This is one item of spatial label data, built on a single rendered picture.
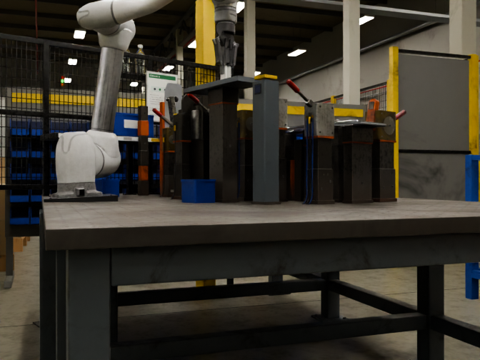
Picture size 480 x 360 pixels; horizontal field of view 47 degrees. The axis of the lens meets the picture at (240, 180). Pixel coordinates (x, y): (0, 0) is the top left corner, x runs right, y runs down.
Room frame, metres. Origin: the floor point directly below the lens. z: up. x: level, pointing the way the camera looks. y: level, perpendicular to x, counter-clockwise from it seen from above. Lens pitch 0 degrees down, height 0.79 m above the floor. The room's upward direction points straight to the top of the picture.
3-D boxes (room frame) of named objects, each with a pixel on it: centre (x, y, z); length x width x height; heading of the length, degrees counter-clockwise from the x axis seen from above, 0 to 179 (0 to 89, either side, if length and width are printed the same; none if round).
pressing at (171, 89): (3.16, 0.38, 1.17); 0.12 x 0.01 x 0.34; 128
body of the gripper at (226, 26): (2.20, 0.06, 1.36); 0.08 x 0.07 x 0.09; 137
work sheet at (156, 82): (3.45, 0.49, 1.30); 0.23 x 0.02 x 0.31; 128
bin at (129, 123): (3.16, 0.66, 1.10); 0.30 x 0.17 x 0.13; 130
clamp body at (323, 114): (2.00, -0.28, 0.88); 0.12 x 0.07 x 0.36; 128
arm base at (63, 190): (2.33, 0.68, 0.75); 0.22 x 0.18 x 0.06; 26
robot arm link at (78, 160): (2.35, 0.69, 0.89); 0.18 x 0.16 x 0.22; 166
